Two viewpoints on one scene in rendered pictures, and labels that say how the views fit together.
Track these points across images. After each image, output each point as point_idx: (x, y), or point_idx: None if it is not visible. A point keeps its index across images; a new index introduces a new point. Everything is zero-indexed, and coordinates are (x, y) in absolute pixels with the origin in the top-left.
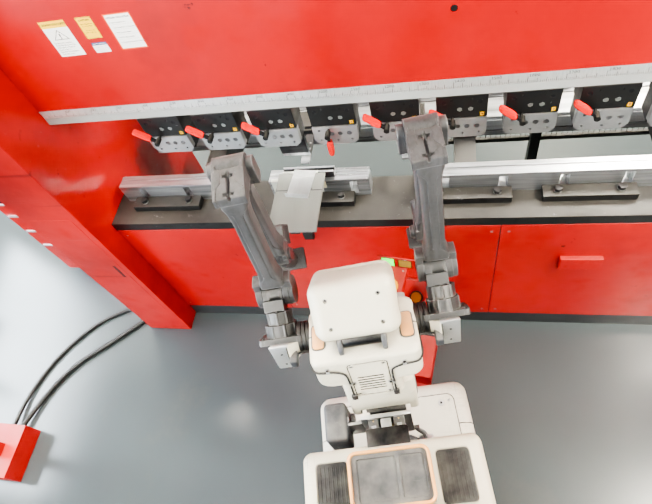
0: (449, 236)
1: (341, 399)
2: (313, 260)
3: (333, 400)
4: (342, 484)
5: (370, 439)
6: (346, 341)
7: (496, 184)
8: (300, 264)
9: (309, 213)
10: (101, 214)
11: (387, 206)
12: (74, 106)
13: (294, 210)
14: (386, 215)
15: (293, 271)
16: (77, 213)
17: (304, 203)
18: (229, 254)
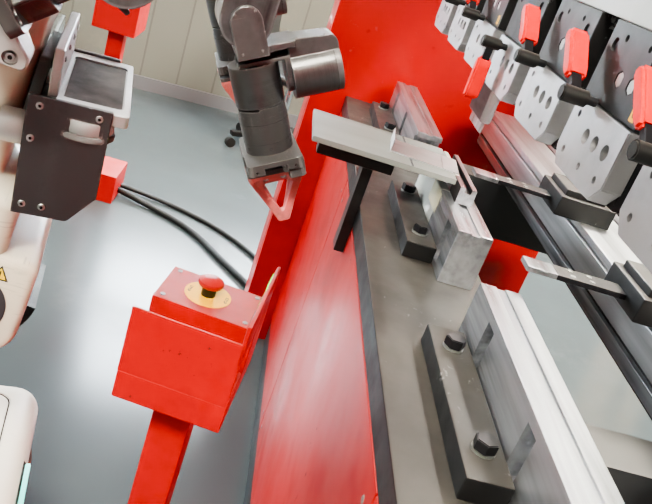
0: (349, 433)
1: (27, 414)
2: (312, 322)
3: (30, 404)
4: None
5: None
6: None
7: (509, 450)
8: (224, 63)
9: (354, 142)
10: (354, 72)
11: (406, 290)
12: None
13: (360, 135)
14: (380, 282)
15: (300, 331)
16: (340, 24)
17: (377, 145)
18: (320, 229)
